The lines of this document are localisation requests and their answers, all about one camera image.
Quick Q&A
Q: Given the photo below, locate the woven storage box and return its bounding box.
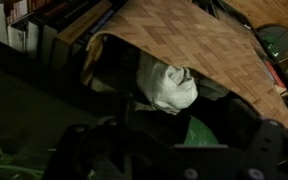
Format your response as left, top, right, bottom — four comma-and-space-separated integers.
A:
80, 0, 288, 128

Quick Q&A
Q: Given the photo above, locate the white plush toy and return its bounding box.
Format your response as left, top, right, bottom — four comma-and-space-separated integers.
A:
136, 53, 198, 115

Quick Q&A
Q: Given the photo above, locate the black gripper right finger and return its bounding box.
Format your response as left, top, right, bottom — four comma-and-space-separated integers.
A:
242, 120, 284, 180

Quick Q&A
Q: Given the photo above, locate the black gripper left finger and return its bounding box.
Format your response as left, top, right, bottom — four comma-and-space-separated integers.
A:
43, 118, 170, 180

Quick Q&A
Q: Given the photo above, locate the round dark floor device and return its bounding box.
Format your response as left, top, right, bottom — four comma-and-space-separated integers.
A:
256, 24, 288, 60

